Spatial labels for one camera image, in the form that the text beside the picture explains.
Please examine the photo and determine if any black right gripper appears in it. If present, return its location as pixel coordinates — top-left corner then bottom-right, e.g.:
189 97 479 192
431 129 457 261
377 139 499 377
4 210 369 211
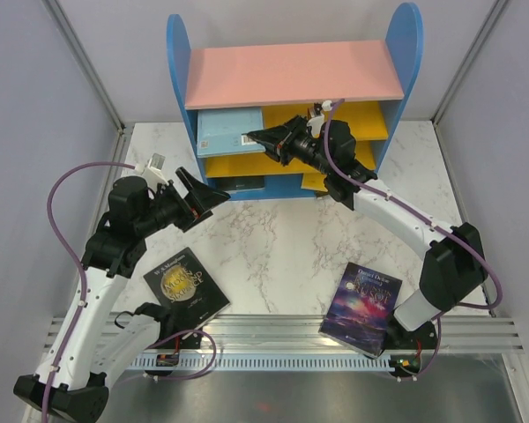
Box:
248 114 334 174

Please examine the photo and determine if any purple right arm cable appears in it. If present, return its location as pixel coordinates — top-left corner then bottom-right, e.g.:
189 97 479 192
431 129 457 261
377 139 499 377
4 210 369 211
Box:
324 99 504 380

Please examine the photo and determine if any light blue thin book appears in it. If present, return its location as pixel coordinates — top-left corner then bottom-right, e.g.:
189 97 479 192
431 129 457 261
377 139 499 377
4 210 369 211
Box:
197 107 265 158

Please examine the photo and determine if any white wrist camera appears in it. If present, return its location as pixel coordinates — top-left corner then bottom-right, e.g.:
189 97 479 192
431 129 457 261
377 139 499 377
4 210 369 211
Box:
307 100 335 138
134 153 168 190

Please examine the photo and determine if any blue pink yellow shelf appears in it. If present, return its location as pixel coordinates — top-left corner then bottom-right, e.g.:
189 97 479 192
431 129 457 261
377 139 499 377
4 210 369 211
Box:
166 2 424 200

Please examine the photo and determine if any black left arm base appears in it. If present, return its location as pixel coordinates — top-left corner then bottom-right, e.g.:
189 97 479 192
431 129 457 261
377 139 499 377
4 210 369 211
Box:
145 303 204 353

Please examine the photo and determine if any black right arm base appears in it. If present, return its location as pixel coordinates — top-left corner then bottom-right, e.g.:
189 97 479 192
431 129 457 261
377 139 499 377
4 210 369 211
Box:
383 317 437 353

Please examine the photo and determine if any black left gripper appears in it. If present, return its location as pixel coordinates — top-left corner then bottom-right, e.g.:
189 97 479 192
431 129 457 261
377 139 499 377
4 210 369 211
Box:
135 167 230 237

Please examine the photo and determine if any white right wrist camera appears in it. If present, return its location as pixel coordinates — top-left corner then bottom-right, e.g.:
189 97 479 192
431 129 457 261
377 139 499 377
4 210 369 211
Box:
307 100 335 138

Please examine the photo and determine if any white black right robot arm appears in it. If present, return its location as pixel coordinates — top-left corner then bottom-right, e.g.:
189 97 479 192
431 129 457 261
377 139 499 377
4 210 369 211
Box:
246 115 490 347

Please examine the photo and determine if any black Moon and Sixpence book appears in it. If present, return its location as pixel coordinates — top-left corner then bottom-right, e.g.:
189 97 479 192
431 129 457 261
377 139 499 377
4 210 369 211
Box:
144 248 230 330

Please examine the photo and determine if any light blue slotted cable duct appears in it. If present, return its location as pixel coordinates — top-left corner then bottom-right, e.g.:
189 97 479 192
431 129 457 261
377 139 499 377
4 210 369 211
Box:
129 352 420 372

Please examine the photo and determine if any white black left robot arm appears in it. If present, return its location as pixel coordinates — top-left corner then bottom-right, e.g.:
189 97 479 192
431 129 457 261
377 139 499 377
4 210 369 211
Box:
13 165 230 422

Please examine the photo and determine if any purple Robinson Crusoe book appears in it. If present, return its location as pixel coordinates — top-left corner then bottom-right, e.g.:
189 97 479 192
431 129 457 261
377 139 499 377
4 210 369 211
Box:
318 263 402 359

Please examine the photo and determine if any yellow Little Prince book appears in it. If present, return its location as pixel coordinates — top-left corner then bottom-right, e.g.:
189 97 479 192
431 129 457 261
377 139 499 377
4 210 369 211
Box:
301 174 328 192

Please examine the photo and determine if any teal ocean cover book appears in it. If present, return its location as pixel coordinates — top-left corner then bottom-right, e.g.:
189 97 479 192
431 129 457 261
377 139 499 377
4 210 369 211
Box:
214 175 265 194

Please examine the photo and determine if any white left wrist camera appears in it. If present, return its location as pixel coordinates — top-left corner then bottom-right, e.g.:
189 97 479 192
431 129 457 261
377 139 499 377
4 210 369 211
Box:
134 153 168 190

